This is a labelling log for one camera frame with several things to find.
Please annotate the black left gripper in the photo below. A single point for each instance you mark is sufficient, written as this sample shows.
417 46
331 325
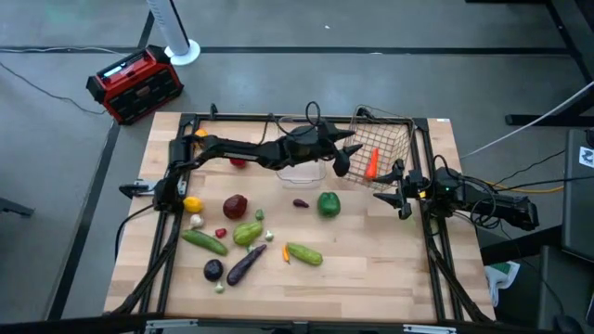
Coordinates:
311 141

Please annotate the small purple eggplant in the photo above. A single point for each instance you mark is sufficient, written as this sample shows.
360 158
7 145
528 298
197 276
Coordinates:
300 203

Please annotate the black box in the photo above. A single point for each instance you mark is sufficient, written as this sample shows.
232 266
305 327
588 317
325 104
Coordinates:
566 287

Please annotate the dark round plum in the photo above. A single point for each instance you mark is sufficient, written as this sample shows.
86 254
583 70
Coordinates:
213 270

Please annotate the red tomato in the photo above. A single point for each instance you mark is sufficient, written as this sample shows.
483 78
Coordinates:
238 163

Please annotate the black front rail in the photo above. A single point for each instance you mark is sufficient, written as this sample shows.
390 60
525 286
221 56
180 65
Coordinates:
69 325

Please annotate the white tower fan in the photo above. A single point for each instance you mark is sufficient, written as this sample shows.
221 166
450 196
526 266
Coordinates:
171 28

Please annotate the black desk leg frame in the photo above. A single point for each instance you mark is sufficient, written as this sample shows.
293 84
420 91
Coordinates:
533 119

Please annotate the black cabinet with sticker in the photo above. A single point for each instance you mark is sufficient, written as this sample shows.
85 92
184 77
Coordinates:
577 209

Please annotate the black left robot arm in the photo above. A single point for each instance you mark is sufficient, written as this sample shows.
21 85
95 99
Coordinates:
223 146

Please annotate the red black portable radio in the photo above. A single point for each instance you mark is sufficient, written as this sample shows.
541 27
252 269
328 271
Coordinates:
134 86

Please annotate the green white object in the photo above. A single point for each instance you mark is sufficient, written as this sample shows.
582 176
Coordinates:
501 273

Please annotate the small orange pepper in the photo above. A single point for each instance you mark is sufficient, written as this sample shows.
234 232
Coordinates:
286 253

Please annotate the grey stand foot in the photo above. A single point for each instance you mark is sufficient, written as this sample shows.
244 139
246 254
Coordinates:
16 207

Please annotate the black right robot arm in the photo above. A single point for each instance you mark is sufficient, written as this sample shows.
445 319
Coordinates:
501 204

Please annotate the light green chayote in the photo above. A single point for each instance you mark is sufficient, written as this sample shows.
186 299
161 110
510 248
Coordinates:
247 233

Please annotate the long purple eggplant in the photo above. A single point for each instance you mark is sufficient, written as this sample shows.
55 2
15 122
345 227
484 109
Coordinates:
243 266

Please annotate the black aluminium table frame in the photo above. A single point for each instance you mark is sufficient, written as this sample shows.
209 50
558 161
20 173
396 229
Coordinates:
223 118

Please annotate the green round fruit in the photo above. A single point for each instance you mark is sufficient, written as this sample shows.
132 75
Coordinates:
259 214

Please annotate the dark green cucumber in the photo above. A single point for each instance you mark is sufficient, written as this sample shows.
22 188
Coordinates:
204 242

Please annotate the small white garlic bulb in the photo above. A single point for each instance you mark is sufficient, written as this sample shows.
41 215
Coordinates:
219 288
269 236

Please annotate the white mushroom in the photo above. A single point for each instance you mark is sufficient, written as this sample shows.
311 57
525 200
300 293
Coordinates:
197 221

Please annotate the silver metal bracket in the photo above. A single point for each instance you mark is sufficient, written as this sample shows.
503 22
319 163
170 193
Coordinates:
429 329
164 323

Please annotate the clear plastic bin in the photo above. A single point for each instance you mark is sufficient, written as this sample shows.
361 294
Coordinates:
299 181

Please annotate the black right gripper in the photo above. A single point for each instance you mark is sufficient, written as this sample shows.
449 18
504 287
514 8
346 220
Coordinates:
415 183

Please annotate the green bell pepper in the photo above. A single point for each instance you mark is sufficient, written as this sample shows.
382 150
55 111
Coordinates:
328 204

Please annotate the yellow lemon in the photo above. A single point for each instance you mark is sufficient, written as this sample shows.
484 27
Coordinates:
193 204

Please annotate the dark red apple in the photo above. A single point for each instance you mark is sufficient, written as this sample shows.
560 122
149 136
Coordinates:
235 207

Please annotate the small red pepper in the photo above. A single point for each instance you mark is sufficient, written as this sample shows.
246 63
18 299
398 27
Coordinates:
221 233

